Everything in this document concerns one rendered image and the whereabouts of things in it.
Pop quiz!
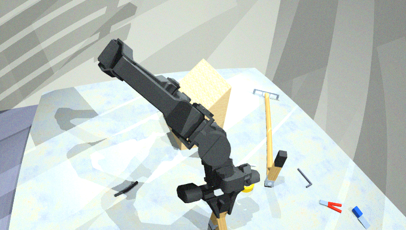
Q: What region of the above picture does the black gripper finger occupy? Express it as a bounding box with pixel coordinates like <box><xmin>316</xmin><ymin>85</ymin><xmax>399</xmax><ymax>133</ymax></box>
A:
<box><xmin>201</xmin><ymin>195</ymin><xmax>220</xmax><ymax>219</ymax></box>
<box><xmin>227</xmin><ymin>188</ymin><xmax>245</xmax><ymax>215</ymax></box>

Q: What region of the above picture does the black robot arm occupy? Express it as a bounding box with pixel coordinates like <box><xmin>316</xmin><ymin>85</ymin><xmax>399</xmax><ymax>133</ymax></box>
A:
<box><xmin>98</xmin><ymin>38</ymin><xmax>252</xmax><ymax>194</ymax></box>

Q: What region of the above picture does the yellow ring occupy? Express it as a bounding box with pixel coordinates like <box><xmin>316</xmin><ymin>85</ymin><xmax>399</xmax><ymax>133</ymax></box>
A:
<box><xmin>242</xmin><ymin>181</ymin><xmax>254</xmax><ymax>193</ymax></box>

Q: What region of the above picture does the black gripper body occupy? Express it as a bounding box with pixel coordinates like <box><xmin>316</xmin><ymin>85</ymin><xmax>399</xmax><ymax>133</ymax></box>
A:
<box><xmin>176</xmin><ymin>158</ymin><xmax>260</xmax><ymax>203</ymax></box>

